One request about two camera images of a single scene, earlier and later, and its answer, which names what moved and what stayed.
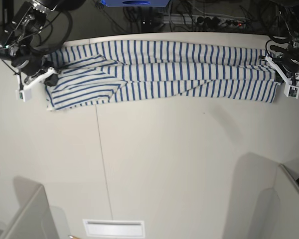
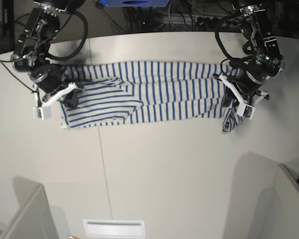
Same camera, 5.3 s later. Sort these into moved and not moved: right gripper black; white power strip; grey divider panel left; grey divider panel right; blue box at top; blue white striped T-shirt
Moved: blue white striped T-shirt; right gripper black
Not moved: grey divider panel right; grey divider panel left; white power strip; blue box at top
